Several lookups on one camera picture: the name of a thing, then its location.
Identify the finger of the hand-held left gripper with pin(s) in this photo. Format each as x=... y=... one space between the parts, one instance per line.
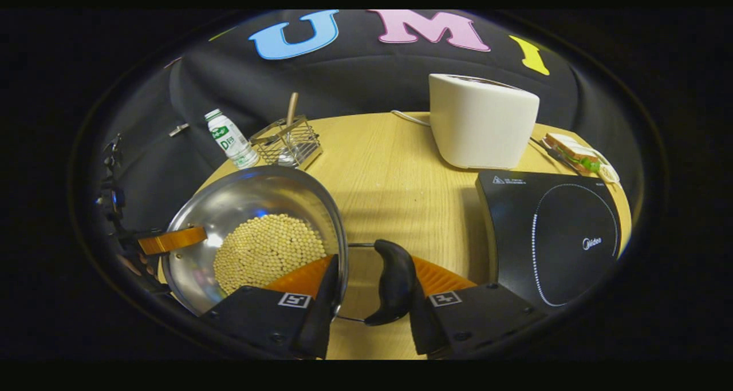
x=172 y=240

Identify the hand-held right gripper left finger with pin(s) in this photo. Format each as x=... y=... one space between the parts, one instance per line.
x=323 y=316

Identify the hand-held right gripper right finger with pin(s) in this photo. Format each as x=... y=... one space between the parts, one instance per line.
x=421 y=325

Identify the black induction cooktop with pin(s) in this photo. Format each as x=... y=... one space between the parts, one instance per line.
x=561 y=236

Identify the pile of yellow soybeans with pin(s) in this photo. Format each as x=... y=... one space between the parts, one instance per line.
x=269 y=253

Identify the white bottle with green label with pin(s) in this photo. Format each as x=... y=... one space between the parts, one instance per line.
x=232 y=142

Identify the wooden clothes peg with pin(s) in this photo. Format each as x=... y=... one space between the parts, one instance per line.
x=173 y=63

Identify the white toaster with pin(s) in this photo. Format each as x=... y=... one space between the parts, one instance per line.
x=481 y=122

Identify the small white plate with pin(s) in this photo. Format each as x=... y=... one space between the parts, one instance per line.
x=608 y=172

